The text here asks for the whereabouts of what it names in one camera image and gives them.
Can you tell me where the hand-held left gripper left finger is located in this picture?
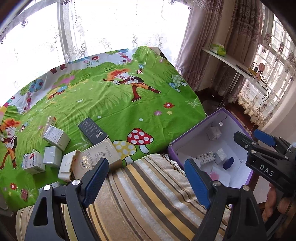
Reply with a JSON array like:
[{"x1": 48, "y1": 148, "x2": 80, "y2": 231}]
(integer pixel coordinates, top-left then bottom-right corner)
[{"x1": 24, "y1": 157, "x2": 110, "y2": 241}]

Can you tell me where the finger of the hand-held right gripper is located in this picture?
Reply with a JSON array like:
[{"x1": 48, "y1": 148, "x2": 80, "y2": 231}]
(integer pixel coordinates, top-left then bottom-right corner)
[
  {"x1": 253, "y1": 129, "x2": 289, "y2": 149},
  {"x1": 233, "y1": 131, "x2": 287, "y2": 161}
]

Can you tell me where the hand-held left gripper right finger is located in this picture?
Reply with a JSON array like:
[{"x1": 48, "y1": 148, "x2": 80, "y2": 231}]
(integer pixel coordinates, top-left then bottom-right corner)
[{"x1": 184, "y1": 159, "x2": 266, "y2": 241}]

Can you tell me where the purple storage box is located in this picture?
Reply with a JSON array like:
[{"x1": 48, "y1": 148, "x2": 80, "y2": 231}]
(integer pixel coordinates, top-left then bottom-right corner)
[{"x1": 167, "y1": 108, "x2": 259, "y2": 208}]

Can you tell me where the white printed box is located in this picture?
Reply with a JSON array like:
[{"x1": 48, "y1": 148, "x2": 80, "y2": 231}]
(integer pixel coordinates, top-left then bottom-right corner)
[{"x1": 196, "y1": 152, "x2": 216, "y2": 165}]

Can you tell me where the small blue box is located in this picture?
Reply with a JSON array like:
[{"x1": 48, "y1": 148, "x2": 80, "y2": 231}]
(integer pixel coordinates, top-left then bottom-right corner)
[{"x1": 222, "y1": 157, "x2": 234, "y2": 169}]

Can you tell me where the small white plain box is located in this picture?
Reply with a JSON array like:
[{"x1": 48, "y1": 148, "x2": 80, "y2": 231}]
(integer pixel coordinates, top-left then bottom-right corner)
[{"x1": 214, "y1": 149, "x2": 226, "y2": 164}]

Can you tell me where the white cube box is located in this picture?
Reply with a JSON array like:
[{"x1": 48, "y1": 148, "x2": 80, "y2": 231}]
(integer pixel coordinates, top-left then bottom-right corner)
[{"x1": 206, "y1": 126, "x2": 222, "y2": 141}]

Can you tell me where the pile of small cartons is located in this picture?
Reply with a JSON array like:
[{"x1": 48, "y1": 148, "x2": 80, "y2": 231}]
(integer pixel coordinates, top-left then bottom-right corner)
[{"x1": 22, "y1": 116, "x2": 122, "y2": 193}]

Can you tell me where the black printed box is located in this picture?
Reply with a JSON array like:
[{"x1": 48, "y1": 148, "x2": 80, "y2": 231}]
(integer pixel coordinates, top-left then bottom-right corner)
[{"x1": 77, "y1": 117, "x2": 109, "y2": 146}]

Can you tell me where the person's right hand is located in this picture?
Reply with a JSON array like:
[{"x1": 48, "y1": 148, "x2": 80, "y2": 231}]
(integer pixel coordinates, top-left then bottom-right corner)
[{"x1": 264, "y1": 185, "x2": 290, "y2": 223}]

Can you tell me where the beige lace curtain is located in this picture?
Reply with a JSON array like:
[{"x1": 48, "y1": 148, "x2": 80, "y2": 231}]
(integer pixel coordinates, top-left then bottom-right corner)
[{"x1": 238, "y1": 81, "x2": 282, "y2": 127}]

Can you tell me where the grey wastebasket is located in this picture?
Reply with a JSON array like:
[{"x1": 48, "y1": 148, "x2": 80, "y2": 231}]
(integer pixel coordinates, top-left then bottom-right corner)
[{"x1": 203, "y1": 100, "x2": 223, "y2": 115}]

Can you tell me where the striped plush blanket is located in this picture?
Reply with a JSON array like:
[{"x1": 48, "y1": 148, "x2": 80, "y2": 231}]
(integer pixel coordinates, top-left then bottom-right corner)
[{"x1": 15, "y1": 153, "x2": 232, "y2": 241}]

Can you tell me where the white medicine box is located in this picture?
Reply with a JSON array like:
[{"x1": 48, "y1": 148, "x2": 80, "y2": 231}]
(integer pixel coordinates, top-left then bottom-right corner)
[{"x1": 42, "y1": 125, "x2": 71, "y2": 151}]

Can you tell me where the yellow and white charger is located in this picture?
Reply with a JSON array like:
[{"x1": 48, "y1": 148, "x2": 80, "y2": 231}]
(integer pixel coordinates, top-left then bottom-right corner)
[{"x1": 248, "y1": 62, "x2": 260, "y2": 75}]

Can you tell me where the green cartoon printed blanket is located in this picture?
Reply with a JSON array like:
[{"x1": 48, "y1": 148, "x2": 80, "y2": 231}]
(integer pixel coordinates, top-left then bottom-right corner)
[{"x1": 0, "y1": 46, "x2": 207, "y2": 207}]

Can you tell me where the green tissue box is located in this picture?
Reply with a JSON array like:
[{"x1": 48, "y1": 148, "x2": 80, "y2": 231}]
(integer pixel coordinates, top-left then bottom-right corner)
[{"x1": 210, "y1": 43, "x2": 227, "y2": 56}]

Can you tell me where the purple floral curtain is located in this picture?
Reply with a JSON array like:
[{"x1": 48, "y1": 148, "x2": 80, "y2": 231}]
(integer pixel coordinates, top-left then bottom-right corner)
[{"x1": 174, "y1": 0, "x2": 266, "y2": 93}]

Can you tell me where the white lace curtain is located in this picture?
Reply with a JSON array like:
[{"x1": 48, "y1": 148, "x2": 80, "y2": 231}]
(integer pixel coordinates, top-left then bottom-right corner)
[{"x1": 0, "y1": 0, "x2": 192, "y2": 93}]

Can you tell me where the white wall shelf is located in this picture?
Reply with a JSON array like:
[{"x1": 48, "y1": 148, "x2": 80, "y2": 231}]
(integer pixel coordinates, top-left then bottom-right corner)
[{"x1": 201, "y1": 47, "x2": 269, "y2": 107}]

